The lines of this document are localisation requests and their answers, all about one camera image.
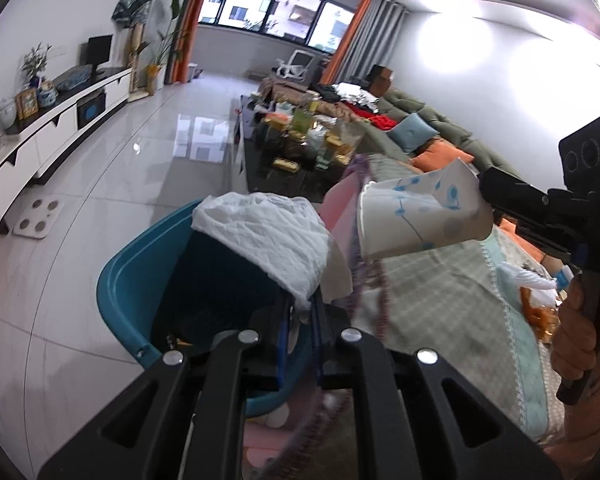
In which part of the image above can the white chair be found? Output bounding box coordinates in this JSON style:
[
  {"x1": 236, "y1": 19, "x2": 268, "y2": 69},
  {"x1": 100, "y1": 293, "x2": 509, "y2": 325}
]
[{"x1": 276, "y1": 50, "x2": 317, "y2": 81}]

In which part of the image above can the cluttered dark coffee table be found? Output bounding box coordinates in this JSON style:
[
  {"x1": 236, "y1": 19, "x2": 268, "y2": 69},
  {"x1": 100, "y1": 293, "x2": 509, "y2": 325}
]
[{"x1": 232, "y1": 92, "x2": 366, "y2": 203}]

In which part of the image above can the white bathroom scale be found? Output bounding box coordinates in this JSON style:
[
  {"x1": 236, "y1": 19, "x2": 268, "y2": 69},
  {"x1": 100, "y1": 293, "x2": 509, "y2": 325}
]
[{"x1": 12, "y1": 197, "x2": 65, "y2": 239}]

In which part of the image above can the person's right hand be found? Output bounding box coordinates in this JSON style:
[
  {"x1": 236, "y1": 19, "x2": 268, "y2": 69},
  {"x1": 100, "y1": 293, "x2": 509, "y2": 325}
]
[{"x1": 551, "y1": 275, "x2": 598, "y2": 388}]

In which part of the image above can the white black tv cabinet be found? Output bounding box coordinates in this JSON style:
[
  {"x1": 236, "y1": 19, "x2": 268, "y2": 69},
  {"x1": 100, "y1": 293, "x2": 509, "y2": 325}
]
[{"x1": 0, "y1": 66, "x2": 133, "y2": 228}]

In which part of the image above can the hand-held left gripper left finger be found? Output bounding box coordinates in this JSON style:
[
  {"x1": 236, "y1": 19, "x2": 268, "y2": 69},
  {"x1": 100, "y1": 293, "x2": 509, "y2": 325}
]
[{"x1": 37, "y1": 297, "x2": 301, "y2": 480}]

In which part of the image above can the large window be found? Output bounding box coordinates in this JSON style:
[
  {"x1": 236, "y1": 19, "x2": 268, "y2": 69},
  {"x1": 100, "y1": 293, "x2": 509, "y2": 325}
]
[{"x1": 198, "y1": 0, "x2": 357, "y2": 47}]

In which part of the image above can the blue decorative plate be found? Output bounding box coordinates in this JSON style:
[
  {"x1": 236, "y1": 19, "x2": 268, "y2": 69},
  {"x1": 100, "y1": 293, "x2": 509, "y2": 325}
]
[{"x1": 52, "y1": 65, "x2": 95, "y2": 92}]

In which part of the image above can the grey curtain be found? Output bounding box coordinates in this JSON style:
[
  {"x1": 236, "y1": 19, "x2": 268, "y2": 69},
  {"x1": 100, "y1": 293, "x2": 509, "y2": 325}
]
[{"x1": 345, "y1": 0, "x2": 408, "y2": 93}]

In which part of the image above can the orange curtain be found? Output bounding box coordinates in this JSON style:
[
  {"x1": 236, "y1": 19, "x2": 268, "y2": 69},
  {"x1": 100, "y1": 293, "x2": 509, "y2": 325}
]
[
  {"x1": 169, "y1": 0, "x2": 221, "y2": 83},
  {"x1": 322, "y1": 0, "x2": 379, "y2": 83}
]

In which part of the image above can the green checked blanket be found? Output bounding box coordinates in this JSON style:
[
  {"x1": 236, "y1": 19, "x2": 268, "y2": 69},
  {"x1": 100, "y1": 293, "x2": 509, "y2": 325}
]
[{"x1": 340, "y1": 152, "x2": 563, "y2": 443}]

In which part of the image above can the white standing air conditioner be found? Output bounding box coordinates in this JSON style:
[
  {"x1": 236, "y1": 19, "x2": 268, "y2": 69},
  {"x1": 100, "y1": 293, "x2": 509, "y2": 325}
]
[{"x1": 142, "y1": 0, "x2": 197, "y2": 86}]

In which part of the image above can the tall green plant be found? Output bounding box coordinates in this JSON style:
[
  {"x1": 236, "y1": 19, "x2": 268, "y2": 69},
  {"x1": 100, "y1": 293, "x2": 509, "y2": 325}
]
[{"x1": 140, "y1": 0, "x2": 191, "y2": 68}]

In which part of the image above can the white ceramic jar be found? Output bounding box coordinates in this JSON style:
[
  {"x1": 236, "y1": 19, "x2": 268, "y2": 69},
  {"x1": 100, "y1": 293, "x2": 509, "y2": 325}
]
[{"x1": 0, "y1": 97, "x2": 18, "y2": 130}]

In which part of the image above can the pink cloth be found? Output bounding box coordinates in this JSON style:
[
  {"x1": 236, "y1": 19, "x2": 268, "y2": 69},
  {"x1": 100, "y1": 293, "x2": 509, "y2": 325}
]
[{"x1": 320, "y1": 177, "x2": 363, "y2": 246}]

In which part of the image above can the white paper cup blue print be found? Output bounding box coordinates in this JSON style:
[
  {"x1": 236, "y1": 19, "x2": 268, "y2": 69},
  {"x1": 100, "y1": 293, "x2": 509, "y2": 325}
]
[{"x1": 356, "y1": 157, "x2": 495, "y2": 262}]

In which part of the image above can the black monitor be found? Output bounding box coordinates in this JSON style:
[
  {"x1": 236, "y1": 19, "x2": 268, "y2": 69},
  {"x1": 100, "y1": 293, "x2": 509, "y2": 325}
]
[{"x1": 87, "y1": 34, "x2": 114, "y2": 73}]

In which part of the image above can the person's right forearm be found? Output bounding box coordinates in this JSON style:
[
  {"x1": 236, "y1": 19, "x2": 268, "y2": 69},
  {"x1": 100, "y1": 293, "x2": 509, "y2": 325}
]
[{"x1": 545, "y1": 350, "x2": 600, "y2": 480}]

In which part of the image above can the white tissue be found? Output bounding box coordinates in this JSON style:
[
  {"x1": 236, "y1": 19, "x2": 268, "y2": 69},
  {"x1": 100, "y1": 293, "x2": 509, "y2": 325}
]
[{"x1": 191, "y1": 191, "x2": 353, "y2": 311}]

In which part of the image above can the teal patterned bundle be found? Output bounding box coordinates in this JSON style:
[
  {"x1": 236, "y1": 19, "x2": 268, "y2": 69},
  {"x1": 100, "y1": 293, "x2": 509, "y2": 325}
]
[{"x1": 112, "y1": 0, "x2": 151, "y2": 28}]

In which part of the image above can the pile of dark clothes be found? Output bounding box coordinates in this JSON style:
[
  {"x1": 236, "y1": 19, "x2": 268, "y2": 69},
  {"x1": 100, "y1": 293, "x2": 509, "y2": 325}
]
[{"x1": 312, "y1": 82, "x2": 348, "y2": 102}]

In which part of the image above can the red cloth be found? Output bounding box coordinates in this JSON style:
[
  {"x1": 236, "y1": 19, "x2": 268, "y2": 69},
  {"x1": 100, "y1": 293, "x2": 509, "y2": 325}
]
[{"x1": 342, "y1": 101, "x2": 401, "y2": 132}]

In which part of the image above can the light blue cushion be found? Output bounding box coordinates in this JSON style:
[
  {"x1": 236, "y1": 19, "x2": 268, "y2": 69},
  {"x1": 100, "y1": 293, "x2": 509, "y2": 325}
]
[{"x1": 389, "y1": 112, "x2": 441, "y2": 153}]

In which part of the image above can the green sofa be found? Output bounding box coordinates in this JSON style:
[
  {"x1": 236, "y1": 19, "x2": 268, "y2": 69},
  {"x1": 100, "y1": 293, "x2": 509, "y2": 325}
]
[{"x1": 355, "y1": 85, "x2": 531, "y2": 183}]

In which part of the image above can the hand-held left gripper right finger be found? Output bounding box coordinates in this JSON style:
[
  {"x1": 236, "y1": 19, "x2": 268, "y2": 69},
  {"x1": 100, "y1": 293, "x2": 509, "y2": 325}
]
[{"x1": 312, "y1": 296, "x2": 563, "y2": 480}]

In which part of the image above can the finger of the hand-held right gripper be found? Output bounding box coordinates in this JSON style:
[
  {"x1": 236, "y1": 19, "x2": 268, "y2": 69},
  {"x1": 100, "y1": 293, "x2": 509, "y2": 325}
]
[
  {"x1": 497, "y1": 216, "x2": 574, "y2": 267},
  {"x1": 479, "y1": 166, "x2": 576, "y2": 222}
]

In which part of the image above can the brown cardboard box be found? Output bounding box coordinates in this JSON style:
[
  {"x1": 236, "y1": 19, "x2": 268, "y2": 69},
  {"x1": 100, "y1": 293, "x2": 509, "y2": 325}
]
[{"x1": 367, "y1": 65, "x2": 396, "y2": 97}]

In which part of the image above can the orange cushion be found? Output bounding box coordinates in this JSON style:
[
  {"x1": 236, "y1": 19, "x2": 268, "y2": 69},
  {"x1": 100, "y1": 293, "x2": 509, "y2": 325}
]
[{"x1": 410, "y1": 139, "x2": 476, "y2": 173}]

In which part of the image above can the orange snack packet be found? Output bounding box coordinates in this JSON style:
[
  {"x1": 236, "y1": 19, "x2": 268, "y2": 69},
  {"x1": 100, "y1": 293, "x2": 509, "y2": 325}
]
[{"x1": 520, "y1": 287, "x2": 563, "y2": 343}]

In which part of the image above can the white plastic bag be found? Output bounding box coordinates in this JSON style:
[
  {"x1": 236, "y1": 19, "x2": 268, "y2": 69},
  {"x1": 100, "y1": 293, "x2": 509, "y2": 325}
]
[{"x1": 497, "y1": 259, "x2": 558, "y2": 293}]

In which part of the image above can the vase with leafy branches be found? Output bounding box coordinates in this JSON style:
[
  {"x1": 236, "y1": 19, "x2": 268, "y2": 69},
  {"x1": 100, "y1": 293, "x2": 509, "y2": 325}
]
[{"x1": 21, "y1": 42, "x2": 53, "y2": 90}]

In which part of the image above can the teal plastic bin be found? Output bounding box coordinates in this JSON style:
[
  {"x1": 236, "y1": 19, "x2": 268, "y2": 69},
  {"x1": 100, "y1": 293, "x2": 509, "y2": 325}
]
[{"x1": 96, "y1": 200, "x2": 313, "y2": 418}]

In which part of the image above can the gold picture frame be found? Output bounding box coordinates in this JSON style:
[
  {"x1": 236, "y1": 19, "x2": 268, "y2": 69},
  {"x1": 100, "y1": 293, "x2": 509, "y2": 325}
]
[{"x1": 16, "y1": 89, "x2": 40, "y2": 120}]

